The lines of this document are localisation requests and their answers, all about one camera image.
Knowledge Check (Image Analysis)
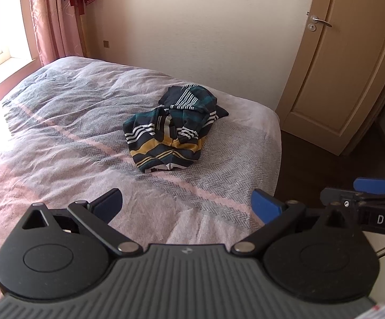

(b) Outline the silver door handle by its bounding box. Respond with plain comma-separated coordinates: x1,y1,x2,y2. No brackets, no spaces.
306,14,333,32

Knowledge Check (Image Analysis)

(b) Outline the wooden bedroom door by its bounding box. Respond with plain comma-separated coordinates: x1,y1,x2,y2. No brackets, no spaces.
276,0,385,155

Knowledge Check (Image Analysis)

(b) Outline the striped knit sweater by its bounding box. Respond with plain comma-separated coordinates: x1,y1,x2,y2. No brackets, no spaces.
123,84,229,173

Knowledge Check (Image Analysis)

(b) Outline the pink window curtain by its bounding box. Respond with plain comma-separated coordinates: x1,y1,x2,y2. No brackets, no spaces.
29,0,87,66

